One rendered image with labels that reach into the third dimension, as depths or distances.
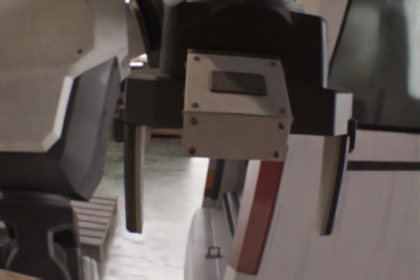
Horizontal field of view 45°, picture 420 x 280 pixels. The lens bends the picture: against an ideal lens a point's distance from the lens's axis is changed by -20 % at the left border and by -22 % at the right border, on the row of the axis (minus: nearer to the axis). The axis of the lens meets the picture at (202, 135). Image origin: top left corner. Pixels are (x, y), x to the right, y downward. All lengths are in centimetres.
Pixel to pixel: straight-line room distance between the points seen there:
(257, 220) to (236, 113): 104
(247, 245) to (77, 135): 68
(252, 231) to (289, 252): 11
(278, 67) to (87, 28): 46
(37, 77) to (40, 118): 5
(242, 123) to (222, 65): 3
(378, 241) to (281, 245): 27
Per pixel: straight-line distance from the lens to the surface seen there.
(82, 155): 71
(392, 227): 137
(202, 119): 24
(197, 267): 198
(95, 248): 329
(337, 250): 133
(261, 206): 127
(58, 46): 71
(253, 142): 25
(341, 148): 31
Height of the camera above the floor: 131
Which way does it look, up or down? 10 degrees down
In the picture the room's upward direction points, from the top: 3 degrees clockwise
